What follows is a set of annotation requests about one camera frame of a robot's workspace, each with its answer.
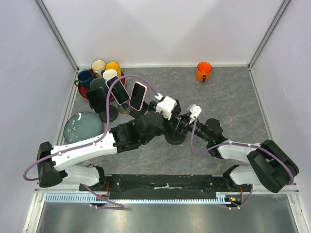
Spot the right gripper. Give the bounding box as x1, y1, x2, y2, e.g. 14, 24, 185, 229
177, 112, 211, 143

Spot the black round-base phone stand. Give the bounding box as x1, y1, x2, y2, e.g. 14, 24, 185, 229
164, 123, 186, 145

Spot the black phone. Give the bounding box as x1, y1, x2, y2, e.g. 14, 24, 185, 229
86, 88, 107, 113
169, 116, 182, 135

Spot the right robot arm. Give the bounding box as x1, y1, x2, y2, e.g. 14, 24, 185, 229
177, 113, 299, 193

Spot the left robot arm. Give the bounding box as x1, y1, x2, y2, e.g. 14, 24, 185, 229
37, 97, 181, 191

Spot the black flat-base phone stand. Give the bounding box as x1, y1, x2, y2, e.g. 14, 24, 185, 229
129, 101, 149, 119

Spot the phone in pink case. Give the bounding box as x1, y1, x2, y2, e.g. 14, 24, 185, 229
129, 82, 147, 111

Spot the wooden round-base phone stand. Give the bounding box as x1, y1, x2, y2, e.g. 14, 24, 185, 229
118, 103, 132, 114

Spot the phone in purple case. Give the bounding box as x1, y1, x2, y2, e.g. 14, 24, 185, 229
105, 76, 130, 105

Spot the black round-base left stand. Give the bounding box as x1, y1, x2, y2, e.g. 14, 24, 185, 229
98, 104, 119, 123

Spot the white mug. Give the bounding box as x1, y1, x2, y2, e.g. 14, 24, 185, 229
103, 69, 118, 81

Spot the yellow mug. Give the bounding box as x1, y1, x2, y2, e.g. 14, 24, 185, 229
105, 61, 121, 77

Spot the dark green mug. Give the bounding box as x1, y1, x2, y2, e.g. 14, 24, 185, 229
90, 78, 106, 90

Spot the orange mug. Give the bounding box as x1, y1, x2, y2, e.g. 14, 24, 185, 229
196, 62, 212, 82

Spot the cream mug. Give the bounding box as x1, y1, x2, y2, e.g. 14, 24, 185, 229
91, 60, 106, 77

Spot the red round tray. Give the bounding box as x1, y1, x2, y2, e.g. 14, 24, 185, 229
76, 68, 126, 101

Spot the blue ceramic plate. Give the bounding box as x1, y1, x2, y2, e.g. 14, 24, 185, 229
63, 112, 103, 144

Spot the blue mug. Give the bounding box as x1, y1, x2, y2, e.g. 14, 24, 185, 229
74, 70, 94, 89

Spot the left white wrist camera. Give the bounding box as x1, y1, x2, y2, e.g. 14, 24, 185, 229
155, 93, 177, 120

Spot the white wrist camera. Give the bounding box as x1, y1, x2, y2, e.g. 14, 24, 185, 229
155, 93, 177, 120
187, 104, 202, 124

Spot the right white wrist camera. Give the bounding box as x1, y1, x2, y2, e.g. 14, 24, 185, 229
187, 104, 202, 124

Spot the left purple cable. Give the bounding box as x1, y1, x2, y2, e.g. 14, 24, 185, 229
23, 74, 161, 182

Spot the purple cable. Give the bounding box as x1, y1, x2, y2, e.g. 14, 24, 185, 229
190, 118, 294, 185
23, 74, 161, 182

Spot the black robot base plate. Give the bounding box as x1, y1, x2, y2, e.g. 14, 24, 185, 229
90, 174, 251, 200

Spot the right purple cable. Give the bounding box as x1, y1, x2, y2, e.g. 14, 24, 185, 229
190, 118, 294, 185

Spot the grey slotted cable duct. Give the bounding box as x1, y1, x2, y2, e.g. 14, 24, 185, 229
45, 193, 231, 204

